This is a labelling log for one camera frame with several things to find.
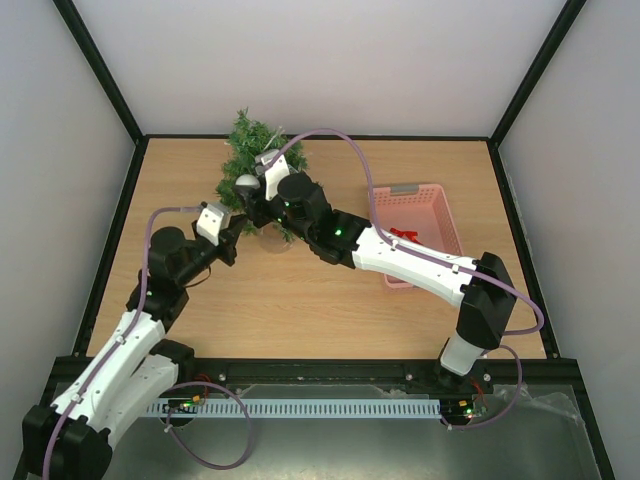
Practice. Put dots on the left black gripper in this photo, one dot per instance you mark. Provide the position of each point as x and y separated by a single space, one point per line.
229 240

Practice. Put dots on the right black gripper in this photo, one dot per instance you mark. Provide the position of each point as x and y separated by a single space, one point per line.
257 209

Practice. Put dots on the white ball ornament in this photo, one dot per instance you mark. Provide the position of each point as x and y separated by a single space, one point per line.
247 180

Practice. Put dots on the clear string lights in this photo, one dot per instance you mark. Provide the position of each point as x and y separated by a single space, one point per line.
249 140

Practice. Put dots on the pink plastic basket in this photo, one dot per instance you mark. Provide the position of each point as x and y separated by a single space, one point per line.
422 208

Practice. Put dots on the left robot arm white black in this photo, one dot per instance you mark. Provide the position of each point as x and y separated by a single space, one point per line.
76 435

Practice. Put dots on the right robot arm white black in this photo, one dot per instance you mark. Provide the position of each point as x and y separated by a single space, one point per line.
479 288

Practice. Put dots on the red ribbon bow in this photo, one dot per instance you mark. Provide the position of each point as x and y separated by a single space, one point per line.
411 236

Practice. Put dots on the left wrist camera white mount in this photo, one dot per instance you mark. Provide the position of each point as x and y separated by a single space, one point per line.
214 218

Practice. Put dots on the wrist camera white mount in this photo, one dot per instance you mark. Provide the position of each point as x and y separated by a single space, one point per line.
214 218
273 174

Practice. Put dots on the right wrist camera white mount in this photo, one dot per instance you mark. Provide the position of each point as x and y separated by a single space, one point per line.
273 174

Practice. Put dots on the light blue cable duct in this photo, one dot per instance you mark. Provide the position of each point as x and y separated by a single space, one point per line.
314 409

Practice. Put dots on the black aluminium rail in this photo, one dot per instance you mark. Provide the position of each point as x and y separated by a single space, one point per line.
412 376

